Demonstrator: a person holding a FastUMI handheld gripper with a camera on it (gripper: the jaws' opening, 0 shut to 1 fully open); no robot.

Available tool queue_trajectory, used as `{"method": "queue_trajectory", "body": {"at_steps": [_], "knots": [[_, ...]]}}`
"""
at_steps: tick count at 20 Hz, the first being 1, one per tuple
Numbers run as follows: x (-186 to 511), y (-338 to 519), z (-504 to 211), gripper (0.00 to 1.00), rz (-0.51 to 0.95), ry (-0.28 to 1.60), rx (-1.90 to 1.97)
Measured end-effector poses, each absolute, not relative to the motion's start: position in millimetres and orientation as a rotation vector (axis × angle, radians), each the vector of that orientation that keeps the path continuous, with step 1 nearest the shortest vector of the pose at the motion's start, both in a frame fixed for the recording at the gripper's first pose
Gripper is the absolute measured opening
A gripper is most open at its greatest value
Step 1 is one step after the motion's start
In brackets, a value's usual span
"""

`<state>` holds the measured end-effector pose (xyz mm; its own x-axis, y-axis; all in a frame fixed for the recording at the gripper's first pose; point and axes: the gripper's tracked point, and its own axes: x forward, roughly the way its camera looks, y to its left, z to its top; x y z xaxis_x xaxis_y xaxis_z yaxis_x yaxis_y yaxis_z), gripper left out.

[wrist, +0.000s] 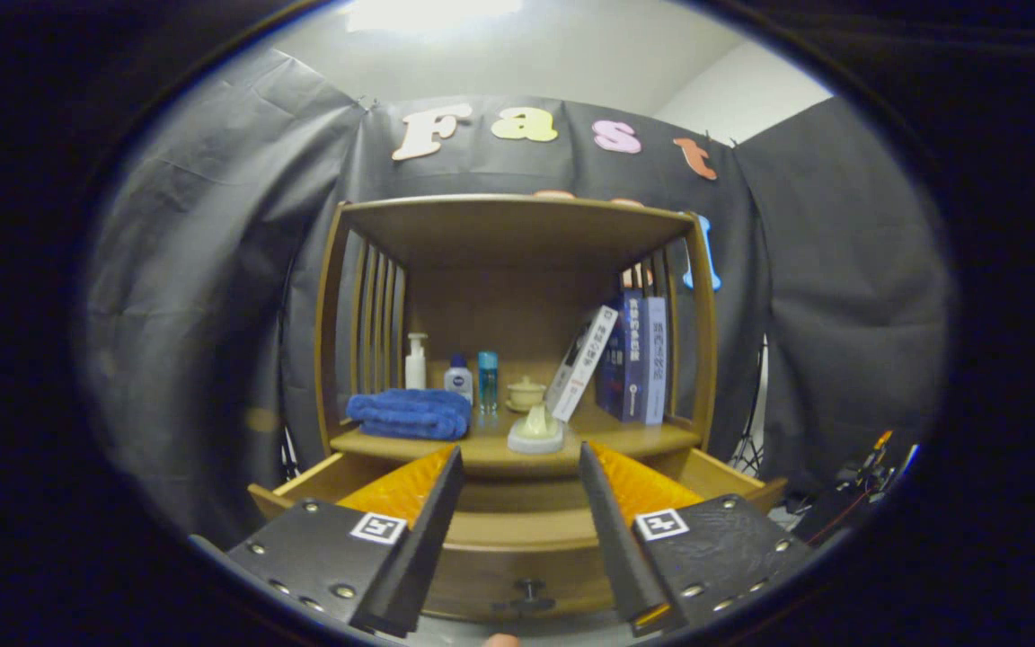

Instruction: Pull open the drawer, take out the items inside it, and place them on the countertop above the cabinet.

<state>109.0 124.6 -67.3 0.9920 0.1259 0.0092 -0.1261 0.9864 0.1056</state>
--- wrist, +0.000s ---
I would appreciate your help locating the wooden countertop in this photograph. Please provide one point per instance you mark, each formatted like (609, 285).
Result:
(625, 438)

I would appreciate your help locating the blue folded towel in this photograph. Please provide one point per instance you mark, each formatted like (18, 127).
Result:
(410, 413)

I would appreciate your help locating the clear blue bottle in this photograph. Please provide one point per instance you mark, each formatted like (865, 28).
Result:
(488, 382)

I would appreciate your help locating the wooden drawer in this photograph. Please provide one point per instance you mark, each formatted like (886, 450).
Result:
(517, 566)

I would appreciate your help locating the pale green scrub brush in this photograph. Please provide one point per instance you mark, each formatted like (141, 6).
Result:
(535, 436)

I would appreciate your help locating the pale lavender book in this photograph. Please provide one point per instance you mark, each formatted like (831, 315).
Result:
(654, 359)

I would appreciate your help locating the dark blue book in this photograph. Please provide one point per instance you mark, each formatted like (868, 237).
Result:
(621, 359)

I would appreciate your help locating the black and orange tool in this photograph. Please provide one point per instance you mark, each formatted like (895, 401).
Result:
(868, 467)

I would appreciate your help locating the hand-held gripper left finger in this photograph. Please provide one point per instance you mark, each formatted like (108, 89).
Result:
(428, 539)

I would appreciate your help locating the beige lidded tea cup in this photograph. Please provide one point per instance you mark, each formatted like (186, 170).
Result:
(526, 393)

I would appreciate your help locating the white blue-capped lotion bottle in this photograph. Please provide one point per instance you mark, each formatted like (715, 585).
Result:
(458, 382)

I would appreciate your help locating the black tripod stand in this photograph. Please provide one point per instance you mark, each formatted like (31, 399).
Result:
(288, 458)
(754, 445)

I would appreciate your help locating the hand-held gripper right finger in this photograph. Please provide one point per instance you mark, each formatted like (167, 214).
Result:
(616, 548)

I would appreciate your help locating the wooden cabinet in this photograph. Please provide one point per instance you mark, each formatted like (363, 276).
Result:
(499, 234)

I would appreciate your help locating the white pump bottle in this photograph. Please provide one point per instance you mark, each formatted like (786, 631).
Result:
(415, 368)

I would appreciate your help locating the white book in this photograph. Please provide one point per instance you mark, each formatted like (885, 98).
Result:
(582, 359)

